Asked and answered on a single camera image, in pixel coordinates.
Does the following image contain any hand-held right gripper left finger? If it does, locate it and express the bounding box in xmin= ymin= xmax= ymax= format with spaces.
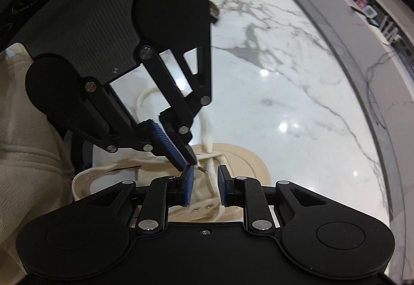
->
xmin=85 ymin=165 xmax=195 ymax=235

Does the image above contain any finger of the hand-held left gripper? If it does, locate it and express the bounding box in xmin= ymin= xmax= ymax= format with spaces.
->
xmin=134 ymin=35 xmax=214 ymax=166
xmin=61 ymin=76 xmax=185 ymax=172

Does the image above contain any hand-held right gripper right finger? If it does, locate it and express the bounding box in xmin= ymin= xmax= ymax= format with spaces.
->
xmin=217 ymin=165 xmax=328 ymax=235

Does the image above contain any beige canvas shoe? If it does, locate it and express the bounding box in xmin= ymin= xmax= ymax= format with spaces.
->
xmin=72 ymin=142 xmax=271 ymax=228

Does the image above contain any person's cream fleece garment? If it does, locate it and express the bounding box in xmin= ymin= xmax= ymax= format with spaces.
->
xmin=0 ymin=42 xmax=76 ymax=285

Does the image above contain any long white marble cabinet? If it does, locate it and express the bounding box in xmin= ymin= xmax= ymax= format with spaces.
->
xmin=280 ymin=0 xmax=414 ymax=176

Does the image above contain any white router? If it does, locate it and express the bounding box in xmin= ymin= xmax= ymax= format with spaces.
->
xmin=377 ymin=17 xmax=400 ymax=44

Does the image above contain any black cable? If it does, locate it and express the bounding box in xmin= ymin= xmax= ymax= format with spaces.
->
xmin=364 ymin=52 xmax=400 ymax=129

